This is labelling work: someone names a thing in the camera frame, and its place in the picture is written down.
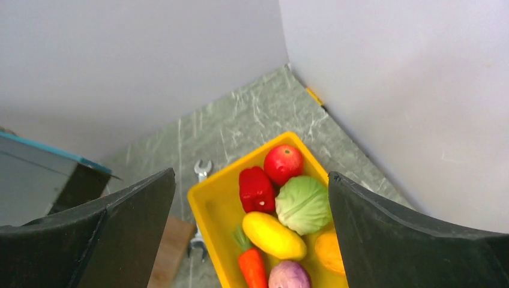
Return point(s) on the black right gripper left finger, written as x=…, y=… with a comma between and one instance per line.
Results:
x=111, y=241

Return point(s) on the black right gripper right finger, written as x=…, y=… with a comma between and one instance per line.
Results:
x=385, y=244

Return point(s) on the purple toy onion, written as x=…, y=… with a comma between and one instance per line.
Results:
x=289, y=274

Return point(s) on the red toy apple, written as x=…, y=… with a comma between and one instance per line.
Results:
x=283, y=163

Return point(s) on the orange toy carrot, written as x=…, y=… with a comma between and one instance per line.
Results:
x=250, y=261

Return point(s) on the red toy bell pepper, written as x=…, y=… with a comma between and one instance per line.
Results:
x=256, y=191

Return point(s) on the orange toy fruit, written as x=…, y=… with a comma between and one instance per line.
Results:
x=328, y=252

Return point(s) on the wooden board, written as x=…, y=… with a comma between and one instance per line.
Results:
x=172, y=249

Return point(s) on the green toy cabbage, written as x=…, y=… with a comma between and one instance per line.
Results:
x=303, y=205

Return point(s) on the dark grey server chassis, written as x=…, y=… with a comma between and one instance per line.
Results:
x=39, y=180

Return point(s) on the yellow plastic tray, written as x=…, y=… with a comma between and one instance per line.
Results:
x=217, y=209

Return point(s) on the silver open-end wrench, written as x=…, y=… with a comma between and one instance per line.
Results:
x=197, y=240

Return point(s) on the yellow tape strip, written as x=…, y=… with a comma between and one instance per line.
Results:
x=317, y=99

